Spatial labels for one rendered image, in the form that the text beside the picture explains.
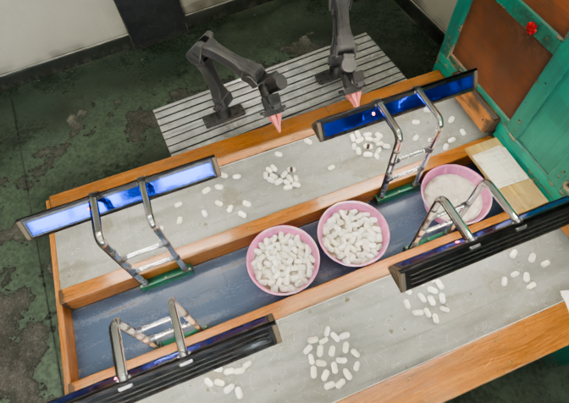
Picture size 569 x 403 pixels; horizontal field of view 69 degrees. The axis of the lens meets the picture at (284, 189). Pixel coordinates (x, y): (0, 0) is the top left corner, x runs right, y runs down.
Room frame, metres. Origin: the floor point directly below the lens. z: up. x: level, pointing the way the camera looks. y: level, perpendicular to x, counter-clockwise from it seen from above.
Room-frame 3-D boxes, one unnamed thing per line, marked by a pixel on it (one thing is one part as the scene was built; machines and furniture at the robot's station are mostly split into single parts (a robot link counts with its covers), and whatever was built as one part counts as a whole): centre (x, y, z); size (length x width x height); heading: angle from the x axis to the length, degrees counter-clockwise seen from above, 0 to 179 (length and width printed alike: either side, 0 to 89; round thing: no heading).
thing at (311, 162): (0.91, 0.02, 0.73); 1.81 x 0.30 x 0.02; 107
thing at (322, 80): (1.54, -0.30, 0.71); 0.20 x 0.07 x 0.08; 111
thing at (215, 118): (1.32, 0.26, 0.71); 0.20 x 0.07 x 0.08; 111
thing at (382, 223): (0.63, -0.24, 0.72); 0.27 x 0.27 x 0.10
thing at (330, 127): (0.98, -0.42, 1.08); 0.62 x 0.08 x 0.07; 107
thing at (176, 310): (0.23, 0.37, 0.90); 0.20 x 0.19 x 0.45; 107
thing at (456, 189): (0.76, -0.66, 0.71); 0.22 x 0.22 x 0.06
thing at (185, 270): (0.61, 0.49, 0.90); 0.20 x 0.19 x 0.45; 107
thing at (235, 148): (1.11, 0.08, 0.67); 1.81 x 0.12 x 0.19; 107
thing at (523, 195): (0.82, -0.87, 0.77); 0.33 x 0.15 x 0.01; 17
